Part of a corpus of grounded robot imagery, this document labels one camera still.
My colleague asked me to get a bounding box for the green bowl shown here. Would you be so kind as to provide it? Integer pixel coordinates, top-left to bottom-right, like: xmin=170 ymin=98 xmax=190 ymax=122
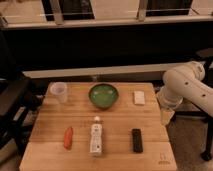
xmin=88 ymin=83 xmax=119 ymax=109

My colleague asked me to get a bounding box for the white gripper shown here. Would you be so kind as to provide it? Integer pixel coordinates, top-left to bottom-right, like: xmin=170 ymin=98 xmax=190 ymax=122
xmin=156 ymin=86 xmax=183 ymax=126

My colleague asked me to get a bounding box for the black chair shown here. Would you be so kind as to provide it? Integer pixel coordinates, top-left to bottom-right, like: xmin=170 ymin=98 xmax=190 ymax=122
xmin=171 ymin=48 xmax=213 ymax=161
xmin=0 ymin=77 xmax=42 ymax=153

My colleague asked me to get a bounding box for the black chair right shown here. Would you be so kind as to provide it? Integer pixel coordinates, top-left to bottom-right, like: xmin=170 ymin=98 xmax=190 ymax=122
xmin=171 ymin=48 xmax=213 ymax=161

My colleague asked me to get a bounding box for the black chair left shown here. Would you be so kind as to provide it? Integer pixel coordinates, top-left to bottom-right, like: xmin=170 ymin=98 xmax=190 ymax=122
xmin=0 ymin=77 xmax=42 ymax=153

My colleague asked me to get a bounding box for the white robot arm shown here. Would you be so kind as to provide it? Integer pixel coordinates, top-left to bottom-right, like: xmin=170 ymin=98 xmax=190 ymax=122
xmin=156 ymin=61 xmax=213 ymax=126

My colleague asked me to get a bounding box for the white sponge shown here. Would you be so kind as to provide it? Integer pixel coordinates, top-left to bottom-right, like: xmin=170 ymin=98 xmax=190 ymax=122
xmin=134 ymin=91 xmax=145 ymax=105

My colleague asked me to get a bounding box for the black eraser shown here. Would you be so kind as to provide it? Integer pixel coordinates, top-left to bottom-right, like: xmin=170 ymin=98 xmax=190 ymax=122
xmin=132 ymin=129 xmax=143 ymax=153

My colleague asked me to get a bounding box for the orange carrot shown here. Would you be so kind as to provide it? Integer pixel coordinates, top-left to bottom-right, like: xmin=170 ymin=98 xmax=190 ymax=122
xmin=64 ymin=127 xmax=73 ymax=150

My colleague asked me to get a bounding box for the clear plastic cup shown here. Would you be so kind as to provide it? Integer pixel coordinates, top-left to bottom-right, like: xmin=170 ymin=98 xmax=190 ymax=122
xmin=50 ymin=82 xmax=68 ymax=103

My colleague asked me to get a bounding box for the white bottle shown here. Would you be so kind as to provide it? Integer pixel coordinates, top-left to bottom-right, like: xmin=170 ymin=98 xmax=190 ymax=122
xmin=90 ymin=116 xmax=103 ymax=156

